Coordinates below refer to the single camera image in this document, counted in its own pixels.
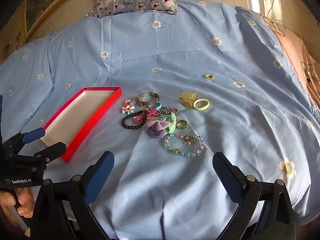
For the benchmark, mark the colourful bead charm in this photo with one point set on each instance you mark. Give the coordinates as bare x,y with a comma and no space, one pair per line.
128,107

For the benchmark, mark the yellow hair claw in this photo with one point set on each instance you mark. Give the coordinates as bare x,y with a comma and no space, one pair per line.
187,100

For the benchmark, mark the pink printed blanket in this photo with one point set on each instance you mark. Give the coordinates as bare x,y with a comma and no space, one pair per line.
300,55

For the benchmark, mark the red shallow box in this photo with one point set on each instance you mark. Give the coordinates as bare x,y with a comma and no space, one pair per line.
82,110

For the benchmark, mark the white pen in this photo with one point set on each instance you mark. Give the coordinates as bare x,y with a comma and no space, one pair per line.
18,217

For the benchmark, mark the person's left hand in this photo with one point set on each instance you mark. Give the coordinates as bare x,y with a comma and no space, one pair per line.
25,205

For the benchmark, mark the purple hair clip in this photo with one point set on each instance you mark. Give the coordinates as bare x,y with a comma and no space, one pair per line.
155,133

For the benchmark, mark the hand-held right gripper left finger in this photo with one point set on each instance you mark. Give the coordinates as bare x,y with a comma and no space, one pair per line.
100,177

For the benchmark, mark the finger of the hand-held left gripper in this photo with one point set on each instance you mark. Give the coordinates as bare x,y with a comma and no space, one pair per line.
53,149
33,135

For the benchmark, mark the blue flowered bedsheet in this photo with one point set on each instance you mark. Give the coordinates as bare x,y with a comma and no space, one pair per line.
175,55

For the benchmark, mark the pink hair clip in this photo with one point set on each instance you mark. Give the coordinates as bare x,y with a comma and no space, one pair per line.
145,116

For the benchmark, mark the metal band watch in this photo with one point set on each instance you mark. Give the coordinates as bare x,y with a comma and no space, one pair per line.
147,94

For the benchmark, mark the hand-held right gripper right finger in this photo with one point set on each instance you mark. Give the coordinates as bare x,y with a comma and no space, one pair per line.
227,177

